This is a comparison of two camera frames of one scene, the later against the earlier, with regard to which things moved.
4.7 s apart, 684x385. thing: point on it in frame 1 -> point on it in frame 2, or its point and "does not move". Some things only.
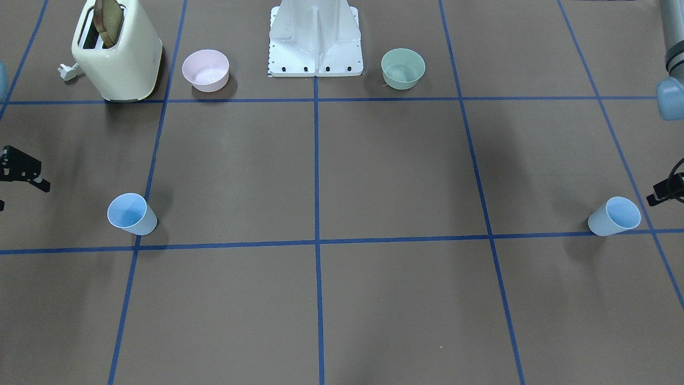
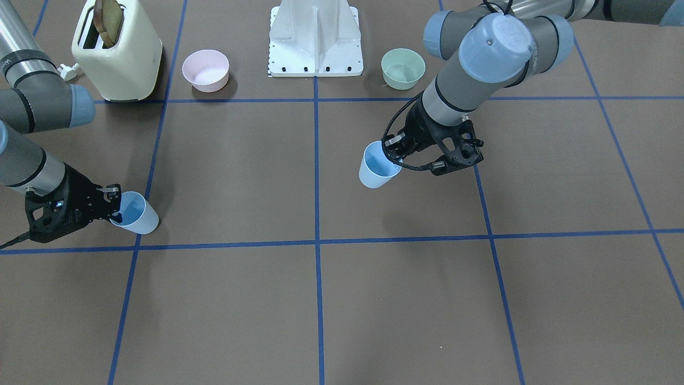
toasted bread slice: x=108 y=17 does not move
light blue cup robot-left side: x=618 y=214 -> x=376 y=169
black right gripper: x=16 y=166 -> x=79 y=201
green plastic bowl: x=403 y=69 does not move
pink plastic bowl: x=207 y=70 does not move
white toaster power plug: x=68 y=73 does not move
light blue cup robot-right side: x=132 y=213 does not move
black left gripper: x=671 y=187 -> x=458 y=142
